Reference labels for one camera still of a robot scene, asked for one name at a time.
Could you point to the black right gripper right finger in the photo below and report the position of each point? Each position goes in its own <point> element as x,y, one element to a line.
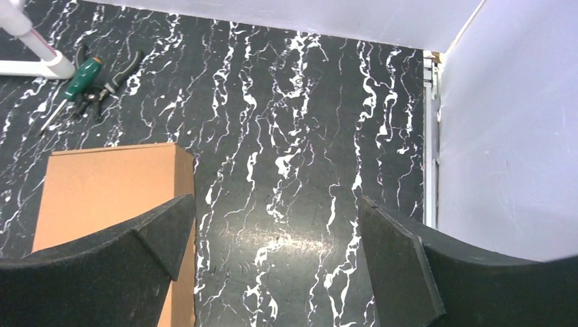
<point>422,277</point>

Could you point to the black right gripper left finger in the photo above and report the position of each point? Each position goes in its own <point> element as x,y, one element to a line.
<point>118,276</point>

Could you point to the brown cardboard box sheet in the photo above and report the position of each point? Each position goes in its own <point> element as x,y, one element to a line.
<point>86,191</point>

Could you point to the black handled pliers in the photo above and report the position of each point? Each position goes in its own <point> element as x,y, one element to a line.
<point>97,92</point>

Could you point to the green handled screwdriver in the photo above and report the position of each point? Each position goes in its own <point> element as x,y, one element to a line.
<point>84,76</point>

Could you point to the aluminium rail frame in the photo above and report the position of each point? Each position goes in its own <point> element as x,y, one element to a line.
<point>431,135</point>

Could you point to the white pvc pipe frame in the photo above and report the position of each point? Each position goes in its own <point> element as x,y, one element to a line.
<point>51,63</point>

